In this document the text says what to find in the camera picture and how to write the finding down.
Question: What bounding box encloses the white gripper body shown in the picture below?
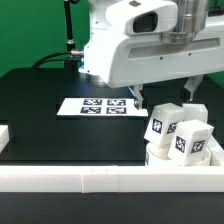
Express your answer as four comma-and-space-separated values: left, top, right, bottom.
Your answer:
83, 0, 224, 88

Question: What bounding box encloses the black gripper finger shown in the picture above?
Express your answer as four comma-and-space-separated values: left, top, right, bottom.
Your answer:
134, 84, 143, 110
184, 75, 203, 101

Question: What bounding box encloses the white round stool seat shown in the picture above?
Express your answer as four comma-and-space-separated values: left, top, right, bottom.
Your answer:
145, 142, 211, 167

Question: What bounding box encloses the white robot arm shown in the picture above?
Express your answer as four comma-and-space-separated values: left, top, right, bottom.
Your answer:
79, 0, 224, 102

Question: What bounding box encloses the white tag sheet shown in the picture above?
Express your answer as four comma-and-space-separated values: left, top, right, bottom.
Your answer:
57, 98, 148, 117

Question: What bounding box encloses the black cable bundle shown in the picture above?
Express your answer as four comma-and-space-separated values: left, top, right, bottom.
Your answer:
31, 49, 84, 70

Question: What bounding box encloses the white right fence rail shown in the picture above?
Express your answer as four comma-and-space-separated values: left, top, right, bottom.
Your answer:
208, 136, 224, 167

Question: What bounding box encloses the white fence rail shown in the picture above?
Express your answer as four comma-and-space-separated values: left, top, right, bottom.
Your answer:
208, 136, 224, 167
0, 166, 224, 193
0, 125, 9, 153

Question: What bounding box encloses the white left fence rail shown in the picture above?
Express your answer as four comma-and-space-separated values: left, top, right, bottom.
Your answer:
0, 125, 9, 153

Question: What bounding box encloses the white front fence rail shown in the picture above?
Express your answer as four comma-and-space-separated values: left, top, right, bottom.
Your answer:
0, 166, 224, 193

